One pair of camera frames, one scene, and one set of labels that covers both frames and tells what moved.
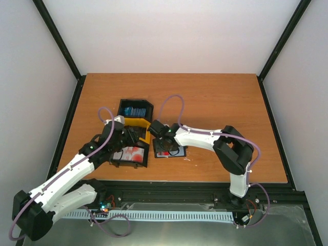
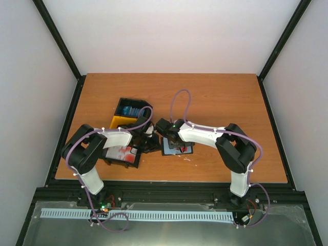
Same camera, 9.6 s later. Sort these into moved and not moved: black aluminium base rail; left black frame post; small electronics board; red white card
Moved: red white card
Not moved: left black frame post; small electronics board; black aluminium base rail
